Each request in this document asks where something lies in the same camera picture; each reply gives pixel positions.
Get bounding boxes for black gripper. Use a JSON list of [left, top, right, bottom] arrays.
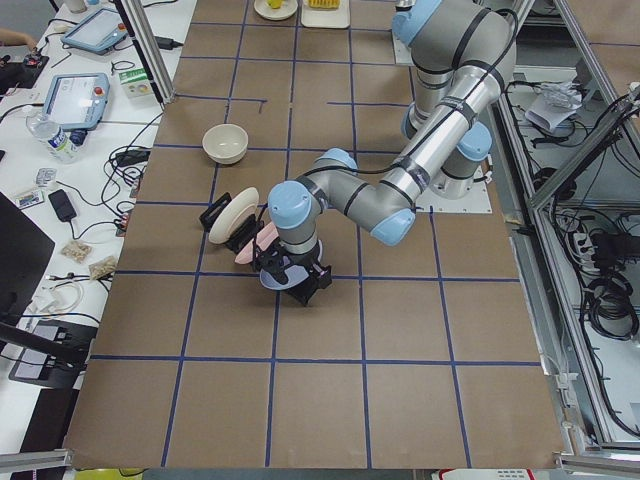
[[252, 238, 332, 306]]

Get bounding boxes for light blue plate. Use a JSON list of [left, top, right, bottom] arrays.
[[259, 256, 309, 291]]

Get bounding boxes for person forearm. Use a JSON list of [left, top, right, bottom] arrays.
[[0, 28, 37, 51]]

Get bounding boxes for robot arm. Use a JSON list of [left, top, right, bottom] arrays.
[[253, 1, 519, 304], [391, 0, 483, 71]]

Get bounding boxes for pink plate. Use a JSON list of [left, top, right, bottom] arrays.
[[234, 222, 278, 265]]

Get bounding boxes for cream plate in rack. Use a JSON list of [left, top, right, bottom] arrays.
[[208, 187, 259, 244]]

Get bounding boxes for cream plate with lemon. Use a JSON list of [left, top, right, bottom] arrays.
[[253, 0, 298, 21]]

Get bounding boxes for black dish rack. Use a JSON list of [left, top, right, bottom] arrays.
[[199, 192, 265, 253]]

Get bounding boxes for cream bowl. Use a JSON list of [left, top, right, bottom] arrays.
[[202, 124, 249, 165]]

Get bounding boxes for black power adapter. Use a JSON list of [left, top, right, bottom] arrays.
[[48, 189, 77, 222]]

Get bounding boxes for green white carton box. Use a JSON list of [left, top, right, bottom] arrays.
[[118, 68, 153, 98]]

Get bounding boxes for plastic water bottle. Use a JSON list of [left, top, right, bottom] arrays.
[[26, 110, 77, 164]]

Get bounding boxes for cream rectangular tray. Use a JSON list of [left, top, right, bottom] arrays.
[[300, 0, 350, 29]]

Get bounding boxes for teach pendant near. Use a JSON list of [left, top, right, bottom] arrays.
[[43, 73, 110, 131]]

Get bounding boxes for teach pendant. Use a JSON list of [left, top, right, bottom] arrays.
[[43, 73, 110, 131], [61, 8, 128, 55]]

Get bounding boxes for teach pendant far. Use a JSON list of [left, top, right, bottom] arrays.
[[61, 8, 128, 55]]

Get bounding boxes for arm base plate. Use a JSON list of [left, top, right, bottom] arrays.
[[416, 166, 493, 214]]

